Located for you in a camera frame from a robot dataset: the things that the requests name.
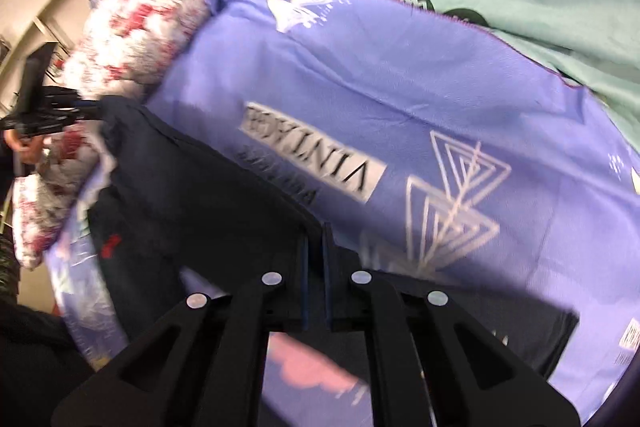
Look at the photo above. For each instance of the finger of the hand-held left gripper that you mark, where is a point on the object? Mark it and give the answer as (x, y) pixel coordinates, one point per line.
(75, 104)

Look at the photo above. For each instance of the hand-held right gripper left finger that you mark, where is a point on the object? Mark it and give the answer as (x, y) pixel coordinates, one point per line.
(304, 287)

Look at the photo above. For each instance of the dark navy pants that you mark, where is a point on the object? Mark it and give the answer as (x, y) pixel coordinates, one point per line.
(200, 207)

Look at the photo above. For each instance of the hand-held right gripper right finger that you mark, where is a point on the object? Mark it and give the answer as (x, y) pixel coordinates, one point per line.
(328, 292)

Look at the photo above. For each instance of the red and white floral quilt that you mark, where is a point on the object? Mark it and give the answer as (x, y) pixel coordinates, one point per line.
(145, 17)

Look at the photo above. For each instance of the person's left hand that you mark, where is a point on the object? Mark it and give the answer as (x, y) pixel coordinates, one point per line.
(25, 147)

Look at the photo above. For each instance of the purple printed bedsheet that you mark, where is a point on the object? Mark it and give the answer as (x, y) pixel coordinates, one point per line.
(400, 107)

